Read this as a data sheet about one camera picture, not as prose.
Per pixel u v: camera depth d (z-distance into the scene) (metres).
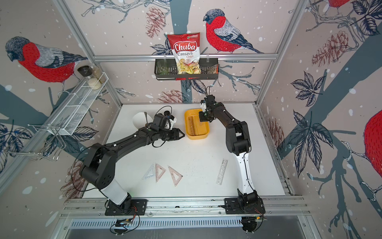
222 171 0.86
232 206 0.73
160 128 0.71
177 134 0.80
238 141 0.61
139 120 0.92
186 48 0.81
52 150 0.70
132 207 0.71
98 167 0.46
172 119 0.85
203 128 1.06
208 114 0.89
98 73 0.86
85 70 0.78
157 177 0.84
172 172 0.86
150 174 0.86
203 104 0.98
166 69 0.92
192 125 1.07
